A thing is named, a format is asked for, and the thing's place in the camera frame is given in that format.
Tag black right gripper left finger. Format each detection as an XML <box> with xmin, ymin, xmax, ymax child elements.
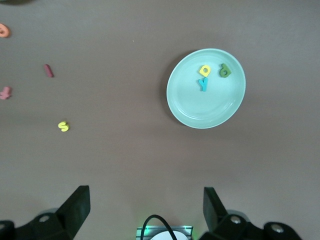
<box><xmin>0</xmin><ymin>184</ymin><xmax>91</xmax><ymax>240</ymax></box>

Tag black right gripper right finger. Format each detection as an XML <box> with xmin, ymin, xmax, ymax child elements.
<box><xmin>198</xmin><ymin>186</ymin><xmax>301</xmax><ymax>240</ymax></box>

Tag teal letter y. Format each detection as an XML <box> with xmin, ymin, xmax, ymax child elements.
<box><xmin>198</xmin><ymin>76</ymin><xmax>210</xmax><ymax>92</ymax></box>

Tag yellow letter a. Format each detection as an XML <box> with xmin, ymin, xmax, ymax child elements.
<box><xmin>199</xmin><ymin>64</ymin><xmax>212</xmax><ymax>78</ymax></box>

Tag green letter q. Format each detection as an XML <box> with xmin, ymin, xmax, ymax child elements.
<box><xmin>219</xmin><ymin>63</ymin><xmax>232</xmax><ymax>78</ymax></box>

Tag brown table cover sheet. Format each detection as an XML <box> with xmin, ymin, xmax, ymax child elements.
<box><xmin>0</xmin><ymin>0</ymin><xmax>320</xmax><ymax>240</ymax></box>

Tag yellow letter s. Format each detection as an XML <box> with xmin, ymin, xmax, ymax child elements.
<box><xmin>57</xmin><ymin>120</ymin><xmax>70</xmax><ymax>133</ymax></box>

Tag light green plate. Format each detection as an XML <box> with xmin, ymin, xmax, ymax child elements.
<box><xmin>166</xmin><ymin>48</ymin><xmax>247</xmax><ymax>130</ymax></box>

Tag pink letter f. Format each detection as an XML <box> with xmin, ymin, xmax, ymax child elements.
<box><xmin>0</xmin><ymin>86</ymin><xmax>13</xmax><ymax>100</ymax></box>

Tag dark red letter i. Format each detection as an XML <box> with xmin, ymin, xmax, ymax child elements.
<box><xmin>44</xmin><ymin>64</ymin><xmax>55</xmax><ymax>78</ymax></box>

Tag orange letter e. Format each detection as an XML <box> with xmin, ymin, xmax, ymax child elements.
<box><xmin>0</xmin><ymin>23</ymin><xmax>11</xmax><ymax>39</ymax></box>

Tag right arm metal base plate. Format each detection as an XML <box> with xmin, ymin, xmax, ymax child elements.
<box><xmin>136</xmin><ymin>224</ymin><xmax>194</xmax><ymax>240</ymax></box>

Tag long black right arm cable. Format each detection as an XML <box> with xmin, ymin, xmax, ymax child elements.
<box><xmin>140</xmin><ymin>214</ymin><xmax>179</xmax><ymax>240</ymax></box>

